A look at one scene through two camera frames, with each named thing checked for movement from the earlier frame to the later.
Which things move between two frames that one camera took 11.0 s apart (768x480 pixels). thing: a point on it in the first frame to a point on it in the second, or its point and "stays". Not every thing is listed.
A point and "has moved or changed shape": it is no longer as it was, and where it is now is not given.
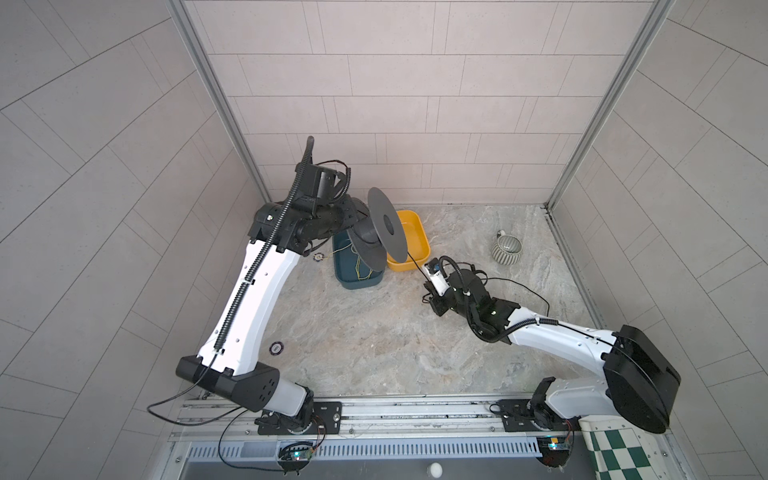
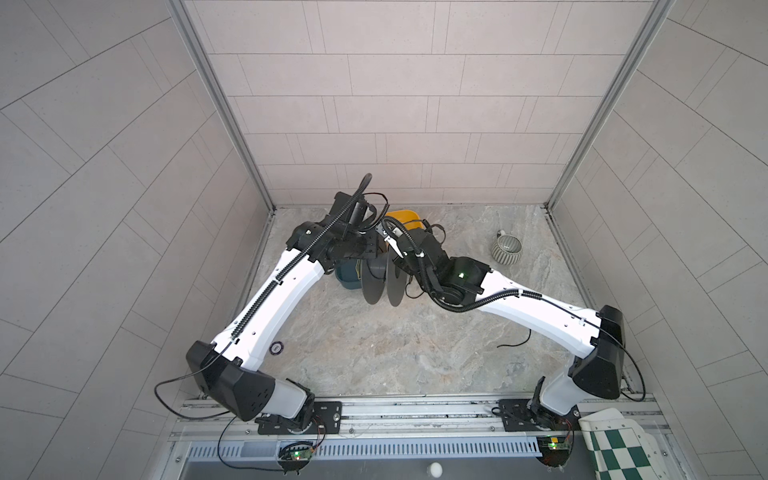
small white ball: [436, 470] stays
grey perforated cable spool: [377, 229] has moved or changed shape
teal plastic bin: [350, 270] stays
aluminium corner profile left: [186, 20] stays
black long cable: [483, 280] has moved or changed shape
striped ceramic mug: [507, 250] stays
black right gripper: [434, 300] to [400, 259]
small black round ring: [276, 348] stays
